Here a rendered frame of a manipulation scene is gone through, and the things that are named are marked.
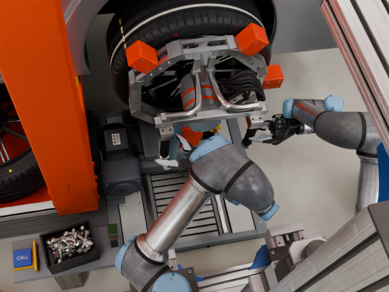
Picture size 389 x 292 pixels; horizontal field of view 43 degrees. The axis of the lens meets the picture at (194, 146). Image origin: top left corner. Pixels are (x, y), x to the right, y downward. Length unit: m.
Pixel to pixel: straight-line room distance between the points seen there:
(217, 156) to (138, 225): 1.28
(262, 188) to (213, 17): 0.72
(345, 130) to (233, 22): 0.60
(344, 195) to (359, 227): 2.34
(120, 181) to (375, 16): 1.74
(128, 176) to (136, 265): 0.85
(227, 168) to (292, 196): 1.52
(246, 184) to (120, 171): 1.08
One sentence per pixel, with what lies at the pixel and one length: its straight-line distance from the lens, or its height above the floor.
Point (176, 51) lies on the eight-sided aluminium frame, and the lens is 1.78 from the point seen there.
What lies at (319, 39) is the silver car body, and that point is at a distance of 2.34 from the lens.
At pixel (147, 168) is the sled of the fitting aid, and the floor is 0.15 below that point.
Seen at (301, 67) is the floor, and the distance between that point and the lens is 3.30.
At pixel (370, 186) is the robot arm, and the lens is 1.62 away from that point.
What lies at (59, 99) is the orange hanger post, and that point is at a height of 1.38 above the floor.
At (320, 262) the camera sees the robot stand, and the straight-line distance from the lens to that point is 0.73.
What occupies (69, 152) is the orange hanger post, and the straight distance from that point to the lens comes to 1.63.
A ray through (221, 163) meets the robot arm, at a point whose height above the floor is 1.32.
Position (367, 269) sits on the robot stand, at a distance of 0.62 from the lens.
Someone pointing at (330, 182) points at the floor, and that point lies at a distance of 2.94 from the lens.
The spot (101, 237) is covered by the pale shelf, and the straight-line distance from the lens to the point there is 2.17.
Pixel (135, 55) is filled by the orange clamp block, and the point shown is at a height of 1.11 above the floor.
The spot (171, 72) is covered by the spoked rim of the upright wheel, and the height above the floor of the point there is 0.86.
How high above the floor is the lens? 2.52
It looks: 62 degrees down
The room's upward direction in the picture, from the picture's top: 12 degrees clockwise
